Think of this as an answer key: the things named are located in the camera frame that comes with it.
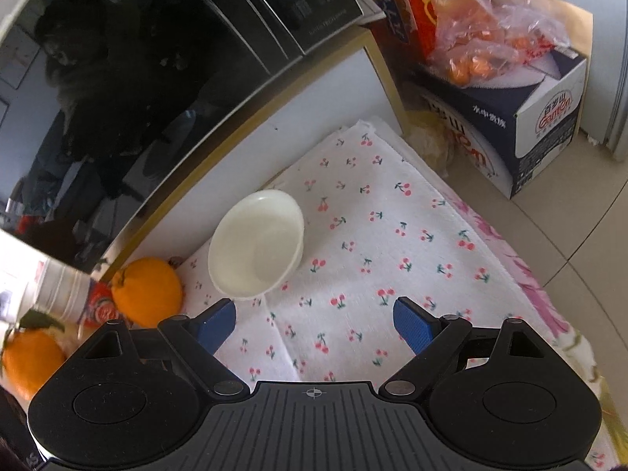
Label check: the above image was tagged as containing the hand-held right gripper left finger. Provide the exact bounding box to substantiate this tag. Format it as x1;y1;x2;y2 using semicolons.
87;299;251;400

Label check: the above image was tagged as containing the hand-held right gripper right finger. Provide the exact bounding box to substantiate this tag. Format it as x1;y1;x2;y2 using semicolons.
380;296;544;398

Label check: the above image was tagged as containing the cream bowl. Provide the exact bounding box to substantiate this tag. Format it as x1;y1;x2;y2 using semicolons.
208;189;303;298
230;206;306;301

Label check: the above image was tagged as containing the orange with stem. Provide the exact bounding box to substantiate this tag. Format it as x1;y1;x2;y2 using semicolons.
110;256;185;329

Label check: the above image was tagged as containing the cherry print tablecloth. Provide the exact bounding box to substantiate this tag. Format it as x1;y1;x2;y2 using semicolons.
177;118;590;384

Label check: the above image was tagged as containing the red instant noodle cup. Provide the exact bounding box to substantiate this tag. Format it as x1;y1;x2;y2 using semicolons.
78;279;119;329

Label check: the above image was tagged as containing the pink floral blanket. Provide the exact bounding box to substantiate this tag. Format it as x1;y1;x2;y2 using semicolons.
442;181;620;471

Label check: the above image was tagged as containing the stack of white paper cups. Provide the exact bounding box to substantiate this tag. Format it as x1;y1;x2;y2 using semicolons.
35;259;95;325

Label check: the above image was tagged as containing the crumpled clear plastic wrap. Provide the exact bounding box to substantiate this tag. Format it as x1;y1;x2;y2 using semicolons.
403;112;458;173

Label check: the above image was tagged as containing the large orange with leaves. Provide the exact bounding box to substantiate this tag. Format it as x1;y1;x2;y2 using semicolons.
0;310;68;402

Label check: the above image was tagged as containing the blue and white carton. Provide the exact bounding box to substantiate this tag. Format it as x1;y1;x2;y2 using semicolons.
406;43;590;200

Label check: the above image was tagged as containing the black microwave oven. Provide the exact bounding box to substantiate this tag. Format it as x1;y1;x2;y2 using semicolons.
0;0;365;276

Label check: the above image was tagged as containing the plastic bag of small oranges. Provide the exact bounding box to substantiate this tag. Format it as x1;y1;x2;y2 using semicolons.
426;0;573;90

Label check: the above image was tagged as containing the red cardboard box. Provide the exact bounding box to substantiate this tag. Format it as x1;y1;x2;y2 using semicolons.
362;0;491;62

